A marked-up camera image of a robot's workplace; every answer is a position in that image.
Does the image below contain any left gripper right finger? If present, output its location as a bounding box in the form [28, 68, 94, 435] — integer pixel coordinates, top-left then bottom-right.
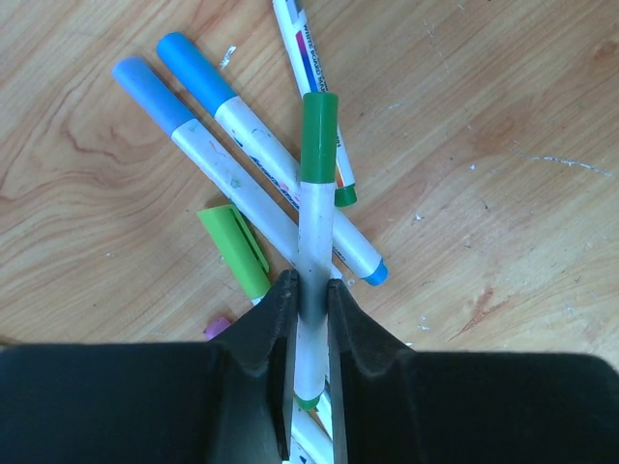
[328, 280, 618, 463]

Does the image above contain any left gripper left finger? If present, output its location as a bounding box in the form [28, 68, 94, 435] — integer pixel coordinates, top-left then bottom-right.
[1, 271, 299, 463]

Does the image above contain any pink cap marker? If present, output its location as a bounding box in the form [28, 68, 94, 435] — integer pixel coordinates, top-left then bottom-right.
[203, 316, 231, 340]

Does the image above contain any lilac cap marker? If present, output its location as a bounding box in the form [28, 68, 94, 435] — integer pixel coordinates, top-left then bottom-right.
[284, 388, 334, 463]

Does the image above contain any light green cap marker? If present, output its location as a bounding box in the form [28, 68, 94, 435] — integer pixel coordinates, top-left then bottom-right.
[196, 204, 271, 305]

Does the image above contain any sky blue cap marker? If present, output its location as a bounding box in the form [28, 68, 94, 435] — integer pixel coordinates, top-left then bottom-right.
[157, 32, 389, 286]

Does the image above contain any periwinkle cap marker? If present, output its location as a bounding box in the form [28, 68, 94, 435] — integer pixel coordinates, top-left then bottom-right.
[110, 56, 349, 286]

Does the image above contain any dark green rainbow marker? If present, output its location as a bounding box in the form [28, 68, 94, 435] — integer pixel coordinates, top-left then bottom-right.
[272, 0, 359, 208]

